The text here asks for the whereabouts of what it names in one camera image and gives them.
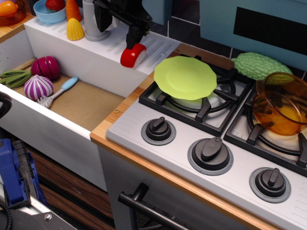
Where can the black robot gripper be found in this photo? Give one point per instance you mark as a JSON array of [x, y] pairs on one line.
[[130, 12]]

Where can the red and white toy sushi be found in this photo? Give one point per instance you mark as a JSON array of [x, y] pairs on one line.
[[131, 58]]

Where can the light green plastic plate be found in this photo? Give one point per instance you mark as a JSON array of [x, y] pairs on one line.
[[185, 78]]

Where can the grey toy faucet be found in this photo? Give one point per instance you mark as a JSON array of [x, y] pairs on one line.
[[92, 33]]

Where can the yellow toy corn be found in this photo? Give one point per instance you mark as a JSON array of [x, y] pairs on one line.
[[74, 30]]

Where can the orange toy carrot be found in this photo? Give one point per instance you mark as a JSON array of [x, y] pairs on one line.
[[72, 10]]

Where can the purple toy beet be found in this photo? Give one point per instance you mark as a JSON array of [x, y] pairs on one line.
[[47, 67]]

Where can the light blue plastic bowl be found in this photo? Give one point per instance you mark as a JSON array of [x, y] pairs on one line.
[[44, 15]]

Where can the left black stove knob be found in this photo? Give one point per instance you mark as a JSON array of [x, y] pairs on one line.
[[158, 132]]

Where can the black stove knob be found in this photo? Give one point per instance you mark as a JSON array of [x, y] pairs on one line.
[[210, 156], [270, 185], [158, 132]]

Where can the left black stove grate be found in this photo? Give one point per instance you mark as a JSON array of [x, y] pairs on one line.
[[210, 114]]

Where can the black stove grate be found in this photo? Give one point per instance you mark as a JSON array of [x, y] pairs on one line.
[[252, 138], [210, 114]]

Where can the purple striped toy onion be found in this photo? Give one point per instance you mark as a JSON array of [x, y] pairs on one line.
[[37, 87]]

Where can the orange transparent bowl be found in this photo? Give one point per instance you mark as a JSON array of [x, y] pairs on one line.
[[14, 18]]

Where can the white toy sink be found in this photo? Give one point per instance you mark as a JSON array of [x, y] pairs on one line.
[[62, 132]]

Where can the green toy bitter gourd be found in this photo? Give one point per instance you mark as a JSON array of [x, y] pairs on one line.
[[257, 66]]

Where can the green toy leafy vegetable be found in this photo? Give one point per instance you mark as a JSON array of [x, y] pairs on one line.
[[15, 78]]

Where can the orange toy fruit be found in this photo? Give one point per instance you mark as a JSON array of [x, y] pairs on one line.
[[8, 7]]

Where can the teal range hood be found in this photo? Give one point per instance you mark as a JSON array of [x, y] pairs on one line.
[[275, 28]]

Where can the middle black stove knob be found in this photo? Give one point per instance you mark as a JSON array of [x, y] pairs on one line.
[[210, 156]]

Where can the right black stove grate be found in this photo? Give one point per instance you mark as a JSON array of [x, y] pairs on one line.
[[252, 138]]

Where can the orange transparent plastic pot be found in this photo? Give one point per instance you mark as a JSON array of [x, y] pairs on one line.
[[280, 103]]

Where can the grey toy stove top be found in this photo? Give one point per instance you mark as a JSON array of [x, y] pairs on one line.
[[232, 186]]

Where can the blue clamp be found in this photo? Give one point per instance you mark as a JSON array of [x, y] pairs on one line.
[[19, 175]]

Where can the right black stove knob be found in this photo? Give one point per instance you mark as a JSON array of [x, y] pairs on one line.
[[270, 185]]

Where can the blue handled pasta spoon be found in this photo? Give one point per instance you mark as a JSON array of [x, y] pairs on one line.
[[47, 101]]

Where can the black oven door handle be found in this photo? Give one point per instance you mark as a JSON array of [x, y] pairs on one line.
[[135, 204]]

